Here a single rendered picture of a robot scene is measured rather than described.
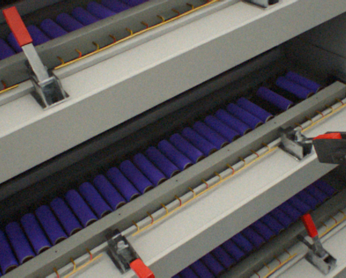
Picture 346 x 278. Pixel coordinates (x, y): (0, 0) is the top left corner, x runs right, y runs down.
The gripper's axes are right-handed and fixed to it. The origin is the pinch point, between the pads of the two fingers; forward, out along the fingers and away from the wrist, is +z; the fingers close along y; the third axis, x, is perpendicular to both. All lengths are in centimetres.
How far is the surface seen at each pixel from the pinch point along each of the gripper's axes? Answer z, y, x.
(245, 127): 13.7, -3.2, 4.3
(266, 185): 7.1, -7.3, -1.9
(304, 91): 14.1, 8.8, 4.5
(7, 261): 13.7, -37.8, 4.2
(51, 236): 14.0, -32.4, 4.2
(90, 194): 16.3, -25.9, 5.7
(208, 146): 13.9, -9.5, 4.4
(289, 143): 8.5, -1.0, 0.8
